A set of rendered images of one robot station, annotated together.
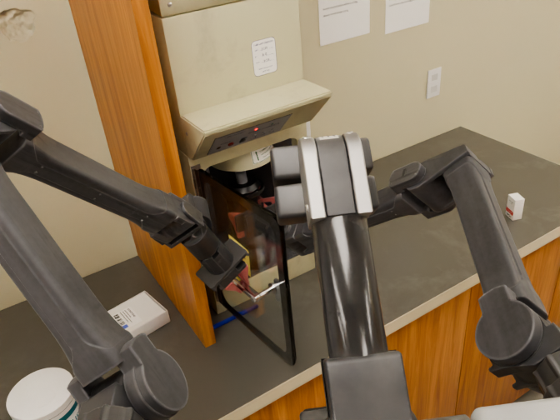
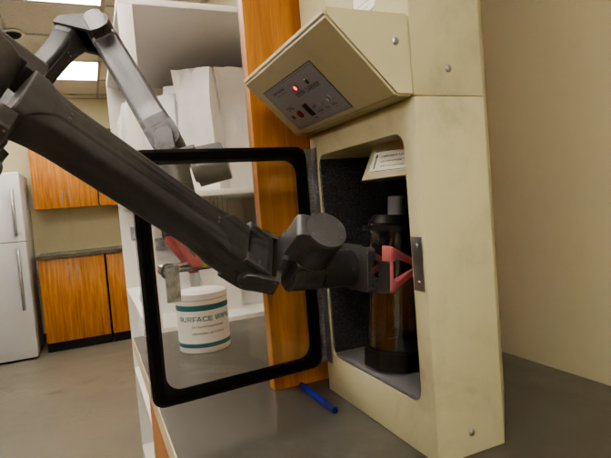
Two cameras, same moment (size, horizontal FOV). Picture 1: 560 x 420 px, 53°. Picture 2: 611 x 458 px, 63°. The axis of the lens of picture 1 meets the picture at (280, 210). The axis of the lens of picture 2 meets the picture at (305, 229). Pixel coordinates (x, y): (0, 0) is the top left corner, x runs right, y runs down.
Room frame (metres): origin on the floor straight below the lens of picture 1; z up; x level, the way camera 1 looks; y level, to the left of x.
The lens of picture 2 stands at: (1.20, -0.72, 1.29)
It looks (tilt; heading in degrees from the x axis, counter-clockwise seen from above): 3 degrees down; 96
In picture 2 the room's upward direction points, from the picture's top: 5 degrees counter-clockwise
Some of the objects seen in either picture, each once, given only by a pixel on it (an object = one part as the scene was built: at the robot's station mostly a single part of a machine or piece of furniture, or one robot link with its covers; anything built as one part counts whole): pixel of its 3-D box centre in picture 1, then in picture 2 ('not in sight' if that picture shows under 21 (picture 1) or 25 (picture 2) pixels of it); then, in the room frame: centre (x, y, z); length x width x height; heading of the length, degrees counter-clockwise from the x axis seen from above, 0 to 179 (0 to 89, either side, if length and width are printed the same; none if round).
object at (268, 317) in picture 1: (245, 267); (234, 268); (0.99, 0.09, 1.19); 0.30 x 0.01 x 0.40; 35
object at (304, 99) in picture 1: (260, 124); (315, 85); (1.15, 0.02, 1.46); 0.32 x 0.12 x 0.10; 119
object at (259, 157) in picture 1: (240, 145); (416, 159); (1.30, 0.09, 1.34); 0.18 x 0.18 x 0.05
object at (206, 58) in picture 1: (229, 151); (422, 171); (1.31, 0.11, 1.33); 0.32 x 0.25 x 0.77; 119
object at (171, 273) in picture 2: not in sight; (172, 283); (0.91, 0.02, 1.18); 0.02 x 0.02 x 0.06; 35
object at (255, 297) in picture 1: (253, 286); not in sight; (0.91, 0.07, 1.20); 0.10 x 0.05 x 0.03; 35
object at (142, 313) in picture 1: (131, 320); not in sight; (1.11, 0.42, 0.96); 0.16 x 0.12 x 0.04; 129
